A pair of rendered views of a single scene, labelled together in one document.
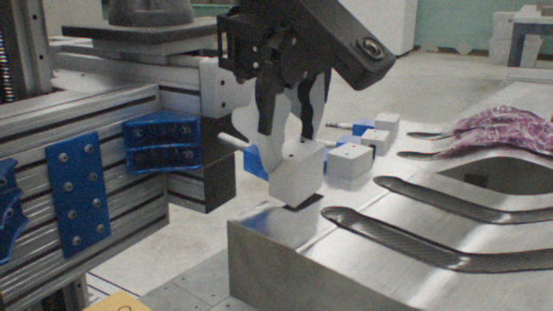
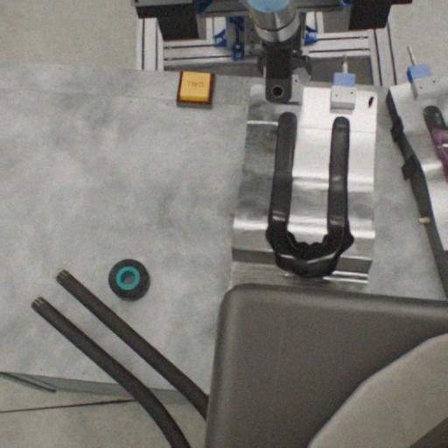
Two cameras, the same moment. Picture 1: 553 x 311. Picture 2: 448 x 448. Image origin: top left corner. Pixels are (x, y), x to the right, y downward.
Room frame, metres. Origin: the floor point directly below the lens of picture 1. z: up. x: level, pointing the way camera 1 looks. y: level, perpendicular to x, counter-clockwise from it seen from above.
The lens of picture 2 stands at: (0.02, -0.58, 2.14)
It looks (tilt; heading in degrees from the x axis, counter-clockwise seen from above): 71 degrees down; 65
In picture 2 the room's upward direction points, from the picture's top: 9 degrees counter-clockwise
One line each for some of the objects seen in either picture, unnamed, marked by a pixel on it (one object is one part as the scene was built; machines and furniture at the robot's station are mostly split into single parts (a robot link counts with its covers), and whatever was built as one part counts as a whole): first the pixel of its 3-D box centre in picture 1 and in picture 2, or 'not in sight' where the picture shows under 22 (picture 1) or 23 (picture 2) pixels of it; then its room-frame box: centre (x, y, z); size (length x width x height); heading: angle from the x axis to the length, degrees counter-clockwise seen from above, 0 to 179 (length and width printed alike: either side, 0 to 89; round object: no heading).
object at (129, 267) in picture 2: not in sight; (129, 280); (0.00, -0.15, 0.82); 0.08 x 0.08 x 0.04
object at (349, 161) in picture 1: (317, 161); (343, 80); (0.59, -0.06, 0.89); 0.13 x 0.05 x 0.05; 50
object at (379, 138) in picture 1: (345, 146); (417, 72); (0.75, -0.12, 0.86); 0.13 x 0.05 x 0.05; 67
